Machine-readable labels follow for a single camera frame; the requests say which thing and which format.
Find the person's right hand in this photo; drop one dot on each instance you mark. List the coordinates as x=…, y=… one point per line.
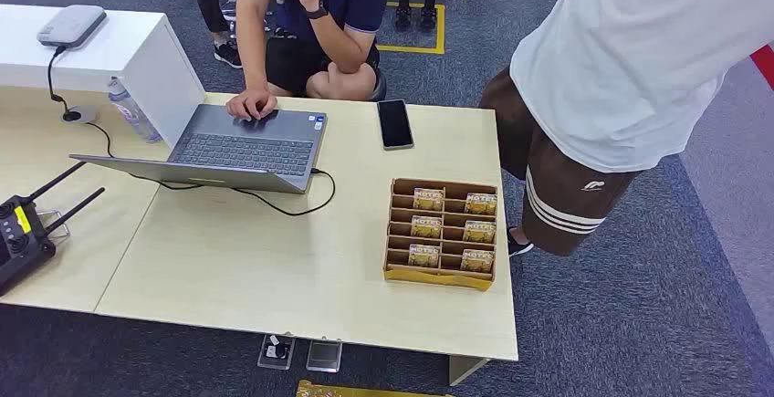
x=253, y=105

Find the person's left forearm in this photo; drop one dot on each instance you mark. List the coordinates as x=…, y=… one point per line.
x=338, y=43

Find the person's right forearm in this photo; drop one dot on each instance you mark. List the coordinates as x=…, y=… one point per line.
x=253, y=62

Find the brown cardboard card holder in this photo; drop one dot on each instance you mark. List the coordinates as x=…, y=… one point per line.
x=447, y=278

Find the black wristwatch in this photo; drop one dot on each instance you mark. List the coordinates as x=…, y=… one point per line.
x=316, y=12

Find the grey open laptop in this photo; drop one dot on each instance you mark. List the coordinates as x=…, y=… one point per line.
x=242, y=152

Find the clear plastic water bottle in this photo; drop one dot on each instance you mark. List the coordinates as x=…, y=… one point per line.
x=136, y=119

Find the grey round stool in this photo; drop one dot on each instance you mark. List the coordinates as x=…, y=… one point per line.
x=381, y=87

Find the white desk riser cabinet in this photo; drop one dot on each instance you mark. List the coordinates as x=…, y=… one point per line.
x=121, y=49

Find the black smartphone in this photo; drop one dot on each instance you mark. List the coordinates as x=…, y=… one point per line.
x=395, y=123

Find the round silver desk grommet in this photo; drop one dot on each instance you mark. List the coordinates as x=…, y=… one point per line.
x=88, y=113

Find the grey flat box device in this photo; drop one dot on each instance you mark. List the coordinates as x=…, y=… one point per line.
x=72, y=24

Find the open floor socket box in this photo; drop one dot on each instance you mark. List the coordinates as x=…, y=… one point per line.
x=276, y=352

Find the grey floor socket plate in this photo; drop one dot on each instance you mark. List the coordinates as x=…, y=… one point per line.
x=323, y=356

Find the black remote controller with antennas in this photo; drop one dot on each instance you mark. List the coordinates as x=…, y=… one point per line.
x=18, y=249

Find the gold patterned board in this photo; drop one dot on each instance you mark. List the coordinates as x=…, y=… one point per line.
x=338, y=391

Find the white desk leg panel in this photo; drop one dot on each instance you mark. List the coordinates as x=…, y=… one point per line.
x=462, y=370

